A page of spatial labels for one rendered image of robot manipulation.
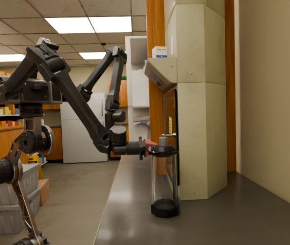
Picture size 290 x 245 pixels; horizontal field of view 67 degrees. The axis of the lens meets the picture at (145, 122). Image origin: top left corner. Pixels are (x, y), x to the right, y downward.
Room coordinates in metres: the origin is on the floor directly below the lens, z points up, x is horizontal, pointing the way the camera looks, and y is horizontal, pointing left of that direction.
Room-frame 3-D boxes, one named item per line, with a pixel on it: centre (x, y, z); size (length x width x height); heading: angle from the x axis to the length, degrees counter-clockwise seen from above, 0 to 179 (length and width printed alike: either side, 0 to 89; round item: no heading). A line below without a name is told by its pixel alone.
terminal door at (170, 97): (1.03, -0.12, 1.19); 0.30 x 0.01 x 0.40; 2
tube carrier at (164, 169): (0.78, -0.06, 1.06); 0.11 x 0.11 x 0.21
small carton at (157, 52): (0.96, -0.07, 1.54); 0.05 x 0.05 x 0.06; 16
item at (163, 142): (0.78, -0.06, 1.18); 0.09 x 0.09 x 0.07
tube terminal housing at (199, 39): (1.04, -0.25, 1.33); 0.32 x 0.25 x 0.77; 2
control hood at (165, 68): (1.03, -0.07, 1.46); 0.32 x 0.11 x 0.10; 2
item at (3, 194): (2.62, 1.61, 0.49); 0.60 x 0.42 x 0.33; 2
